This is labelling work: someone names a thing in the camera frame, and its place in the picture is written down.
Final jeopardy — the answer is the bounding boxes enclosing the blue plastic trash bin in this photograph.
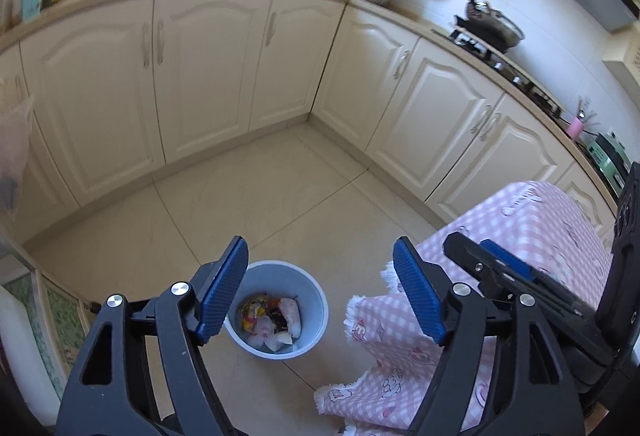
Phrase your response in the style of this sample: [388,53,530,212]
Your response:
[224,261,329,360]

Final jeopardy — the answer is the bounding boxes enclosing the pink checkered tablecloth table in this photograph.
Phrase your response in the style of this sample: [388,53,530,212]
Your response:
[314,182,623,435]

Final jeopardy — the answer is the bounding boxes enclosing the green electric cooker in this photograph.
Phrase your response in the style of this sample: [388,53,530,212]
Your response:
[587,133,631,193]

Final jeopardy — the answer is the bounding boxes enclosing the pink utensil holder cup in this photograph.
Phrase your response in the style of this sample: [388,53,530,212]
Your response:
[566,117,585,141]

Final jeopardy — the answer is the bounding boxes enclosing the gas stove top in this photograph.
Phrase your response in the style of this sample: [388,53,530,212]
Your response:
[431,27,564,121]

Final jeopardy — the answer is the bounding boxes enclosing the upper cream cabinets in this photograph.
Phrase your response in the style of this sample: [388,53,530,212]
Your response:
[602,29,640,106]

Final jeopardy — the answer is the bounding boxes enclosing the cream cabinets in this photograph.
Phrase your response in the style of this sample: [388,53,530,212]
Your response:
[1,0,616,241]
[602,29,640,106]

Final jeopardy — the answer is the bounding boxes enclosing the black wok with lid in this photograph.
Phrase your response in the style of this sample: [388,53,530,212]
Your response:
[462,0,525,53]

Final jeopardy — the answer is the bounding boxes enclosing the lower cream cabinets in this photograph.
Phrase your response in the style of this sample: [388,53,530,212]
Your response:
[1,0,616,241]

